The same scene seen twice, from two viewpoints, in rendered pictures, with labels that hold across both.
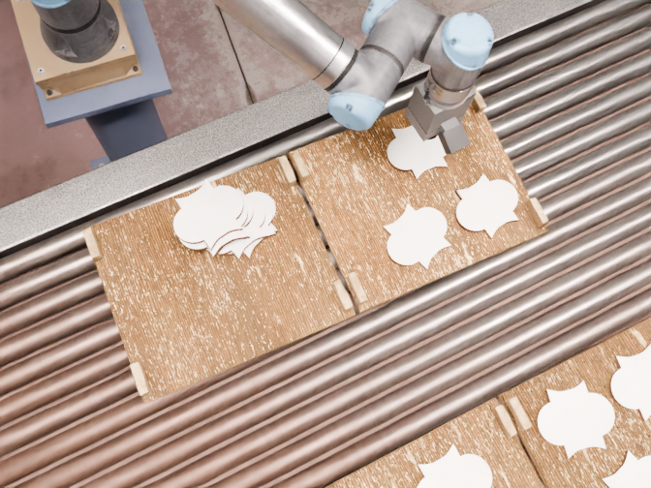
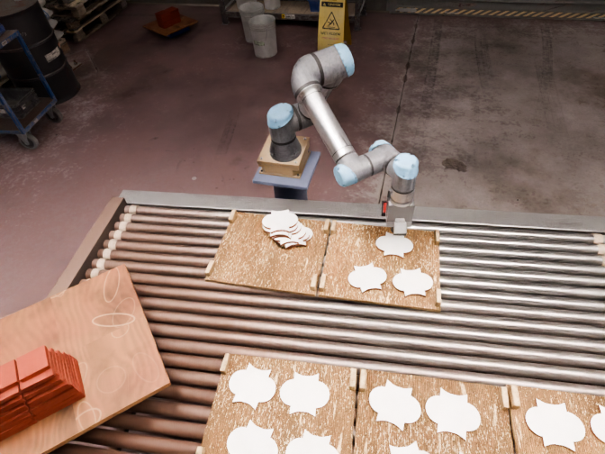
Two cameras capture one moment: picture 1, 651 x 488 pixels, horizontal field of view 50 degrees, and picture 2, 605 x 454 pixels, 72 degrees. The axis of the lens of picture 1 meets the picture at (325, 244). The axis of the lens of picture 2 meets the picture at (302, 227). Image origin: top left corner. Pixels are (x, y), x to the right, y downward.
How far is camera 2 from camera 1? 0.75 m
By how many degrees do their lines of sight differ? 34
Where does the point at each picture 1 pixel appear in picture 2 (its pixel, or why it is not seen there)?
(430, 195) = (386, 266)
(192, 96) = not seen: hidden behind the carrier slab
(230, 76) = not seen: hidden behind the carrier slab
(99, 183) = (253, 202)
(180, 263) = (258, 239)
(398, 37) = (376, 154)
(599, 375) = (424, 393)
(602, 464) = (395, 439)
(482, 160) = (424, 264)
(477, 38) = (407, 162)
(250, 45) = not seen: hidden behind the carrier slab
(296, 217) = (318, 245)
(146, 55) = (306, 174)
